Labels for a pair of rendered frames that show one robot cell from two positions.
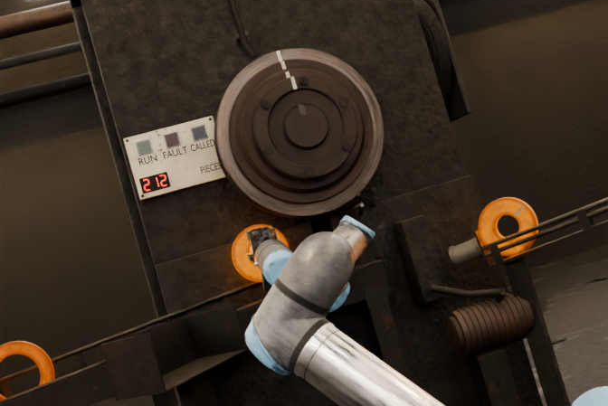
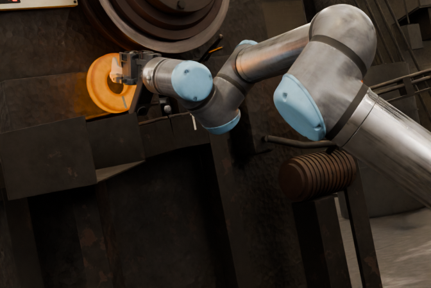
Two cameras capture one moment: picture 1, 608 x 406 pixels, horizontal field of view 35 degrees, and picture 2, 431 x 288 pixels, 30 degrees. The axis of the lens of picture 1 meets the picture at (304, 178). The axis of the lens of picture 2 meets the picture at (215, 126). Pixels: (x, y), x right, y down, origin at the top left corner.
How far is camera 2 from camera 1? 114 cm
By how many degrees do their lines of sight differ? 27
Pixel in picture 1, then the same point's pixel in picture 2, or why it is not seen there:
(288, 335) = (341, 90)
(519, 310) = (347, 162)
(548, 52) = not seen: hidden behind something
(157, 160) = not seen: outside the picture
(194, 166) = not seen: outside the picture
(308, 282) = (362, 39)
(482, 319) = (320, 167)
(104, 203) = not seen: outside the picture
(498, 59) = not seen: hidden behind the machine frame
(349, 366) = (406, 126)
